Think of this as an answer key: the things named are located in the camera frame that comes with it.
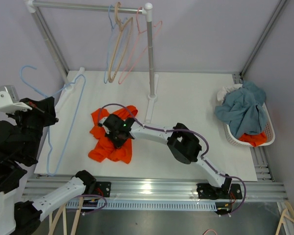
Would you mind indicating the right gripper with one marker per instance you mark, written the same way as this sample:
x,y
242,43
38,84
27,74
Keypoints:
x,y
109,135

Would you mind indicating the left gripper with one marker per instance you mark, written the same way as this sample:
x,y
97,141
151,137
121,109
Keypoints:
x,y
44,107

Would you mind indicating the orange t shirt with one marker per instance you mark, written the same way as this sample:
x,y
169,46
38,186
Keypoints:
x,y
104,148
254,140

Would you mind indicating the light blue wire hanger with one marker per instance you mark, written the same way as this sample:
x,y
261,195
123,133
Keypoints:
x,y
111,43

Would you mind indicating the green white t shirt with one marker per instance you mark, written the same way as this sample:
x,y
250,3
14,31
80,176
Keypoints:
x,y
225,90

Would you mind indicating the grey blue t shirt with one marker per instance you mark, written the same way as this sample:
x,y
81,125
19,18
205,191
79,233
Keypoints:
x,y
242,110

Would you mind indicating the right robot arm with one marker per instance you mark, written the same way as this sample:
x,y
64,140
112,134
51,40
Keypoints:
x,y
182,142

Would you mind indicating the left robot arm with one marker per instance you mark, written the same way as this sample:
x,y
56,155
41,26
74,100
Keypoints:
x,y
19,144

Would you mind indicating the spare wooden hanger right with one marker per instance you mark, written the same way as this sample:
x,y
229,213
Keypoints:
x,y
286,221

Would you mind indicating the clothes rack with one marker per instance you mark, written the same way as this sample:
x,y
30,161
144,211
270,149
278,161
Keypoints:
x,y
33,6

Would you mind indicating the spare wooden hangers left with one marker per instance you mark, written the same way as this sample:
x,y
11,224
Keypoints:
x,y
63,213

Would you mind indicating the white laundry basket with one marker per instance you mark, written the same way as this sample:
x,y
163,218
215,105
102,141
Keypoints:
x,y
269,131

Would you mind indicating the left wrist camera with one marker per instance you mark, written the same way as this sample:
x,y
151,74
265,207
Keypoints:
x,y
10,102

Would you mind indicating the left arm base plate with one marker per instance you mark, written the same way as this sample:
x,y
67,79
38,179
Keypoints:
x,y
102,188

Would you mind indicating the white cable duct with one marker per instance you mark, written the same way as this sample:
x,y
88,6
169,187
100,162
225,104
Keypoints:
x,y
150,205

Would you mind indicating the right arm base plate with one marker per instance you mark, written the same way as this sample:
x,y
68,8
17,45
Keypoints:
x,y
206,191

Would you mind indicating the aluminium rail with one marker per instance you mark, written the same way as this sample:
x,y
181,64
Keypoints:
x,y
154,189

